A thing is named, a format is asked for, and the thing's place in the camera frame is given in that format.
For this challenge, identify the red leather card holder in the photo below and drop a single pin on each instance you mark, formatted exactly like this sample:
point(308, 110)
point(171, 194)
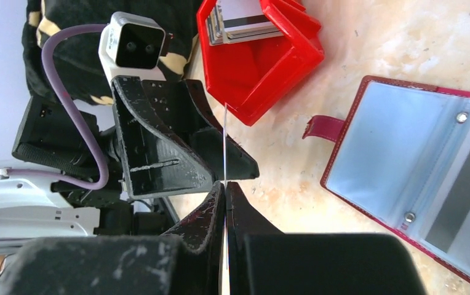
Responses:
point(393, 152)

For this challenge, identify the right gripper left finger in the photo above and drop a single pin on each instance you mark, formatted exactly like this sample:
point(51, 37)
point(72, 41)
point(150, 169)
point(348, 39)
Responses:
point(196, 264)

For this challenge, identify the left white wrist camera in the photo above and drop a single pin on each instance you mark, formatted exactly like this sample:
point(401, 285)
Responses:
point(131, 45)

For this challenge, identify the black floral patterned pillow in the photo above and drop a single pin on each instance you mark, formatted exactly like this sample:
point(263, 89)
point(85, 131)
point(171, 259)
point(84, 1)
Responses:
point(76, 59)

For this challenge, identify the stack of grey cards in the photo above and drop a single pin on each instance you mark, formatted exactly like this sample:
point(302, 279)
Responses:
point(235, 21)

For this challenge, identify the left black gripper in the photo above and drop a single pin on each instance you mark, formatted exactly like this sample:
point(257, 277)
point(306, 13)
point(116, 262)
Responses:
point(170, 141)

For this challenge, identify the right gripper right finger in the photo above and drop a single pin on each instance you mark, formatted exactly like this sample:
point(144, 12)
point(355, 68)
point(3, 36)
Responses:
point(242, 221)

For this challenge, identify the red plastic bin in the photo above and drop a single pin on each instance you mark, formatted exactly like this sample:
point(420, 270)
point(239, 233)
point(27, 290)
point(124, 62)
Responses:
point(250, 77)

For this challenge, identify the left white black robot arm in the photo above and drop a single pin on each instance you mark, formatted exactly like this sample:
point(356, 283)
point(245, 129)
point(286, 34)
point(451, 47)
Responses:
point(44, 206)

